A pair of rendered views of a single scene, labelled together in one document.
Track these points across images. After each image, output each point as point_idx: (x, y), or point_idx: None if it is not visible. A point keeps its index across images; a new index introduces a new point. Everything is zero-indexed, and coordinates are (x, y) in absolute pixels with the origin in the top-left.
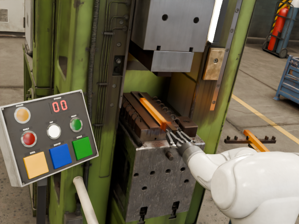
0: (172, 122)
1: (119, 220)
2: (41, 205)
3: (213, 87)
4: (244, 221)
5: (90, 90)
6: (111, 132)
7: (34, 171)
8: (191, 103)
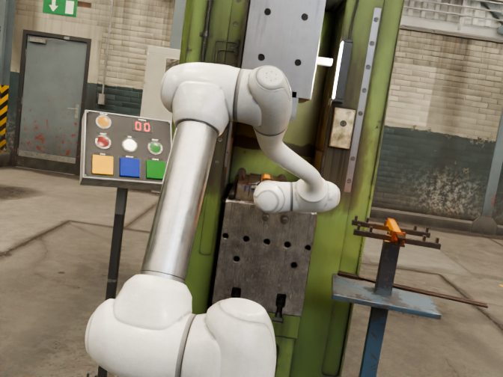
0: None
1: None
2: (115, 238)
3: (346, 160)
4: (172, 105)
5: None
6: (215, 196)
7: (98, 168)
8: None
